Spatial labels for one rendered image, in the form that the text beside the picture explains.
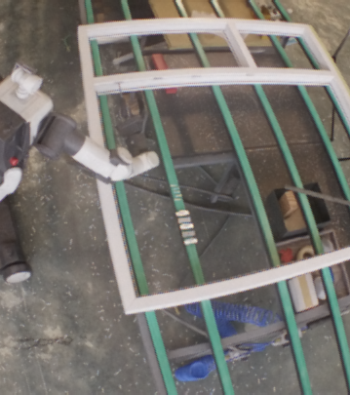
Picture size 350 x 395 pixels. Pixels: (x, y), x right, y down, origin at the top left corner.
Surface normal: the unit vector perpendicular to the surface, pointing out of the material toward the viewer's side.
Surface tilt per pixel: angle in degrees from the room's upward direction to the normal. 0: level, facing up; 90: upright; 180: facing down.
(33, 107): 12
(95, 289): 0
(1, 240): 0
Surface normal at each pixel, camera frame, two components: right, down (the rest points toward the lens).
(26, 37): 0.17, -0.41
